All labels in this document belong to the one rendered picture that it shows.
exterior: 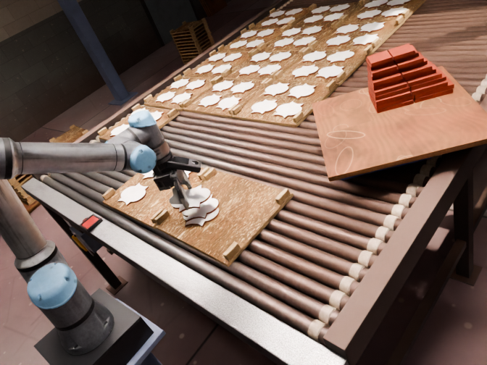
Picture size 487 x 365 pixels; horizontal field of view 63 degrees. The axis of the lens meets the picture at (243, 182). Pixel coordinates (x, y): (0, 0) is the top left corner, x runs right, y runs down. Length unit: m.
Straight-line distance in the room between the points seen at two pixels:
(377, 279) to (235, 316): 0.39
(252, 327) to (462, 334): 1.20
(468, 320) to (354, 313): 1.16
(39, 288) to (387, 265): 0.89
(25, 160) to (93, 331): 0.50
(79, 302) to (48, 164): 0.38
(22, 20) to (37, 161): 5.88
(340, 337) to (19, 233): 0.86
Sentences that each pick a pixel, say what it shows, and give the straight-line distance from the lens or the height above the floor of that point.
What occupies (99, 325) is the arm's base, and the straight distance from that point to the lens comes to 1.25.
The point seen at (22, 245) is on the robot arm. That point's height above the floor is 1.26.
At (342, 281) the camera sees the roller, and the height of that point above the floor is 0.92.
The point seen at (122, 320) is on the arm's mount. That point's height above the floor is 0.96.
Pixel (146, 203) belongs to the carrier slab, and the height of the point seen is 0.94.
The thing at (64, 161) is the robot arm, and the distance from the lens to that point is 1.06.
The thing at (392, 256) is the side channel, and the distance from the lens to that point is 1.12.
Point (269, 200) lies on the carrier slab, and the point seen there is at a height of 0.94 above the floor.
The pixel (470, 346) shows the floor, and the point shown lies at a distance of 2.07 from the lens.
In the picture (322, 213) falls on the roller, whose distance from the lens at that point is 1.31.
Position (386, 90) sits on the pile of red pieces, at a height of 1.11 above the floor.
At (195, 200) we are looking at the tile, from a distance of 1.41.
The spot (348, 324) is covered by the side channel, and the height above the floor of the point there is 0.95.
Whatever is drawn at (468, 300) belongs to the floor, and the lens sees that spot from 2.19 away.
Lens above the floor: 1.81
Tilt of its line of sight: 35 degrees down
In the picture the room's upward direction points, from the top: 24 degrees counter-clockwise
